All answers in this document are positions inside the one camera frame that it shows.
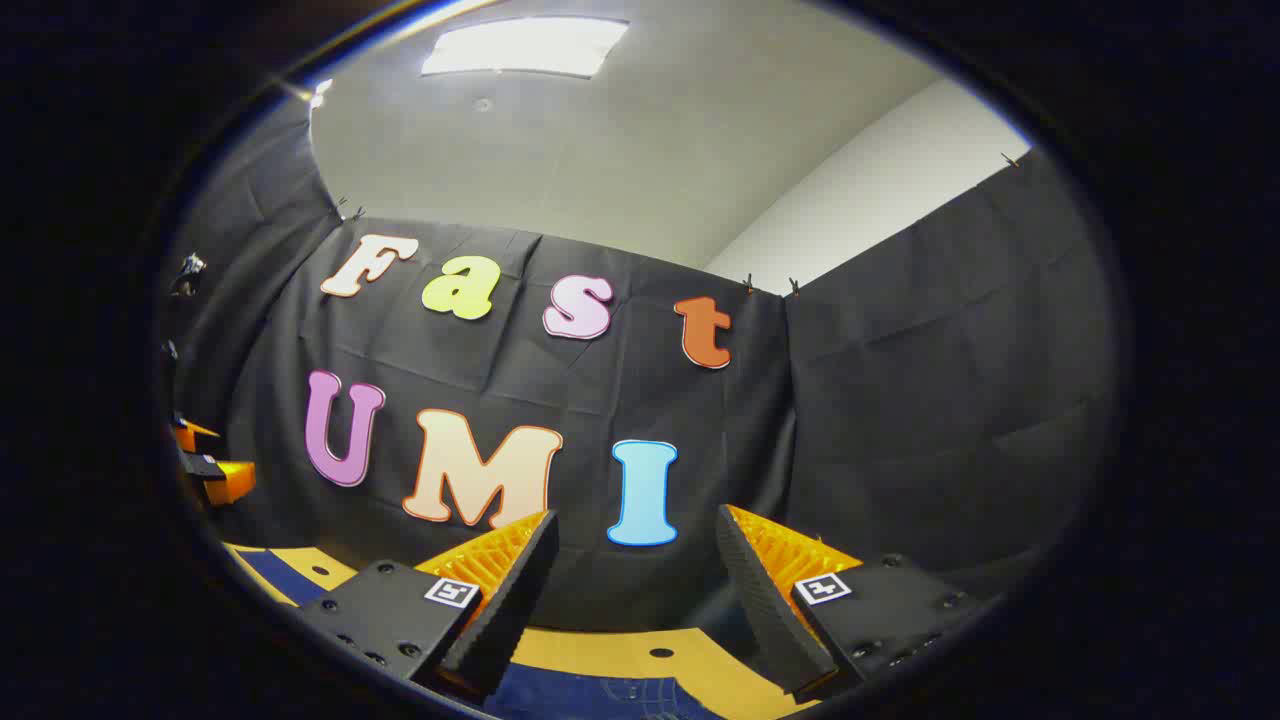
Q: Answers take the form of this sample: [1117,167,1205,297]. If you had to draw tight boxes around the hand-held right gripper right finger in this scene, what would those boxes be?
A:
[715,505,1001,699]

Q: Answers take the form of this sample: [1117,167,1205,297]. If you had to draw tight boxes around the blue denim jeans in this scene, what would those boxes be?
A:
[235,548,726,720]

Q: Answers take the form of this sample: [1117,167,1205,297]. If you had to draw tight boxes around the rectangular ceiling light panel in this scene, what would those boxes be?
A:
[420,15,631,81]

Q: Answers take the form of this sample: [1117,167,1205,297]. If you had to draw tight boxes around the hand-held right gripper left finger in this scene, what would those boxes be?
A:
[300,510,561,701]

